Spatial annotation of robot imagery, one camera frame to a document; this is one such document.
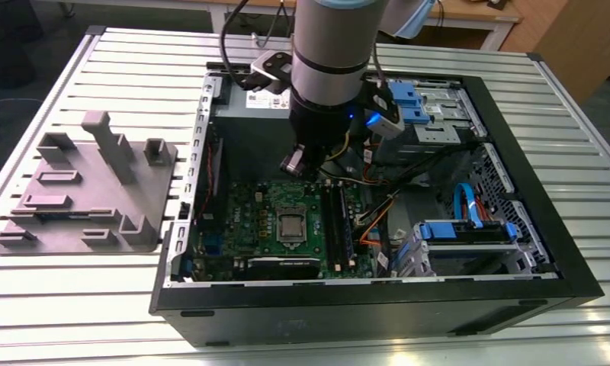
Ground metal socket cover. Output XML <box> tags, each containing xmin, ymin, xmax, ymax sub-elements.
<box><xmin>276</xmin><ymin>207</ymin><xmax>312</xmax><ymax>245</ymax></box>

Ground silver CPU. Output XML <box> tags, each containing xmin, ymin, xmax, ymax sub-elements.
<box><xmin>280</xmin><ymin>216</ymin><xmax>306</xmax><ymax>239</ymax></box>

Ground CPU socket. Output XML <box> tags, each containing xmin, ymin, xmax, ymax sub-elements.
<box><xmin>276</xmin><ymin>207</ymin><xmax>312</xmax><ymax>246</ymax></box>

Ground grey power supply unit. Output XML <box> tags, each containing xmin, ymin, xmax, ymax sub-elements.
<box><xmin>213</xmin><ymin>80</ymin><xmax>316</xmax><ymax>171</ymax></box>

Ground blue drive bay latch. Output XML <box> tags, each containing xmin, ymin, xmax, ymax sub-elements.
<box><xmin>392</xmin><ymin>82</ymin><xmax>432</xmax><ymax>124</ymax></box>

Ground metal disk bay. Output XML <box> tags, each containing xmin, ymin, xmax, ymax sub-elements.
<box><xmin>410</xmin><ymin>219</ymin><xmax>548</xmax><ymax>278</ymax></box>
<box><xmin>380</xmin><ymin>78</ymin><xmax>488</xmax><ymax>163</ymax></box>

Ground green motherboard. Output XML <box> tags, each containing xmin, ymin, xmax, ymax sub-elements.
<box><xmin>192</xmin><ymin>178</ymin><xmax>385</xmax><ymax>283</ymax></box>

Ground black RAM slot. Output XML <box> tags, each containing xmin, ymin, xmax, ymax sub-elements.
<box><xmin>334</xmin><ymin>181</ymin><xmax>350</xmax><ymax>268</ymax></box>
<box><xmin>329</xmin><ymin>181</ymin><xmax>345</xmax><ymax>268</ymax></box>
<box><xmin>322</xmin><ymin>181</ymin><xmax>340</xmax><ymax>268</ymax></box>

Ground dark blue RAM stick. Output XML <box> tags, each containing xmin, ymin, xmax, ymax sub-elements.
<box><xmin>338</xmin><ymin>185</ymin><xmax>357</xmax><ymax>268</ymax></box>

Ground blue disk carrier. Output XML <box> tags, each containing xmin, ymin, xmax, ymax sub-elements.
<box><xmin>418</xmin><ymin>220</ymin><xmax>518</xmax><ymax>245</ymax></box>

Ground black graphics card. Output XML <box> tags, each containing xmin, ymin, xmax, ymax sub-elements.
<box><xmin>246</xmin><ymin>255</ymin><xmax>322</xmax><ymax>281</ymax></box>

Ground wooden desk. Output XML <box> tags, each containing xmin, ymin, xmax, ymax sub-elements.
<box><xmin>420</xmin><ymin>0</ymin><xmax>525</xmax><ymax>51</ymax></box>

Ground grey parts rack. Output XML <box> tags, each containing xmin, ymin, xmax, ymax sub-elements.
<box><xmin>0</xmin><ymin>110</ymin><xmax>180</xmax><ymax>255</ymax></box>

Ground black PC case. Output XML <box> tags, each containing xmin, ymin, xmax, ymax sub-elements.
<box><xmin>148</xmin><ymin>60</ymin><xmax>605</xmax><ymax>348</ymax></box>

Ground brown wooden cabinet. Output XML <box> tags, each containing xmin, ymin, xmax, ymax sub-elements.
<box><xmin>502</xmin><ymin>0</ymin><xmax>610</xmax><ymax>104</ymax></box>

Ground green RAM stick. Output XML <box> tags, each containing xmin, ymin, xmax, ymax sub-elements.
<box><xmin>32</xmin><ymin>208</ymin><xmax>110</xmax><ymax>220</ymax></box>

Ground dark office chair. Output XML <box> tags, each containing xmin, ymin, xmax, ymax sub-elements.
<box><xmin>0</xmin><ymin>0</ymin><xmax>46</xmax><ymax>89</ymax></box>

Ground yellow wire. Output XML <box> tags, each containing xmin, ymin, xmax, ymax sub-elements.
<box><xmin>320</xmin><ymin>129</ymin><xmax>350</xmax><ymax>165</ymax></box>

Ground small silver wrist camera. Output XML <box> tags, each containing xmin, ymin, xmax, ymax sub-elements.
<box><xmin>280</xmin><ymin>143</ymin><xmax>308</xmax><ymax>177</ymax></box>

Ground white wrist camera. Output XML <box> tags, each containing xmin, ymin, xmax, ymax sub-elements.
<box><xmin>364</xmin><ymin>110</ymin><xmax>406</xmax><ymax>139</ymax></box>

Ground yellow red white wires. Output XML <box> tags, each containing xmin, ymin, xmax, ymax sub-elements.
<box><xmin>320</xmin><ymin>162</ymin><xmax>388</xmax><ymax>188</ymax></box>

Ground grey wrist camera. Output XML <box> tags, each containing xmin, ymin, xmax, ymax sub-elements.
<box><xmin>242</xmin><ymin>50</ymin><xmax>294</xmax><ymax>95</ymax></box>

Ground black camera cable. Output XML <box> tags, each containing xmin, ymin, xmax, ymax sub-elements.
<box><xmin>369</xmin><ymin>22</ymin><xmax>390</xmax><ymax>92</ymax></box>
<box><xmin>220</xmin><ymin>0</ymin><xmax>258</xmax><ymax>83</ymax></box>

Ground black sleeved wire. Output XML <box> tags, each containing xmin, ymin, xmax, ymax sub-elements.
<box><xmin>364</xmin><ymin>141</ymin><xmax>484</xmax><ymax>230</ymax></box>

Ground red black twisted wire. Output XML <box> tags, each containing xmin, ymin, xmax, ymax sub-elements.
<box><xmin>206</xmin><ymin>143</ymin><xmax>220</xmax><ymax>201</ymax></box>

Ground orange wire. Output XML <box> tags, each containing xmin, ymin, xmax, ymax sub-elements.
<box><xmin>358</xmin><ymin>223</ymin><xmax>389</xmax><ymax>249</ymax></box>

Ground blue wire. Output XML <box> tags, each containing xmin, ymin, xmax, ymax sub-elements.
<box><xmin>453</xmin><ymin>181</ymin><xmax>490</xmax><ymax>230</ymax></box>

